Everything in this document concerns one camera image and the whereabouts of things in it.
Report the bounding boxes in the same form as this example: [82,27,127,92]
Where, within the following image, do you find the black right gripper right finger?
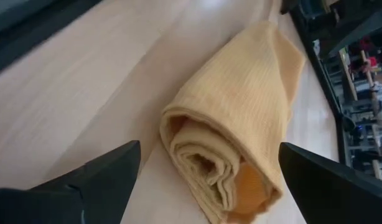
[278,142,382,224]

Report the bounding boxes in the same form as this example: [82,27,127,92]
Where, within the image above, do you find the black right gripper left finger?
[29,140,141,224]

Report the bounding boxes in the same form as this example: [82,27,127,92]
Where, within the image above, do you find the orange waffle weave towel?
[159,20,306,224]

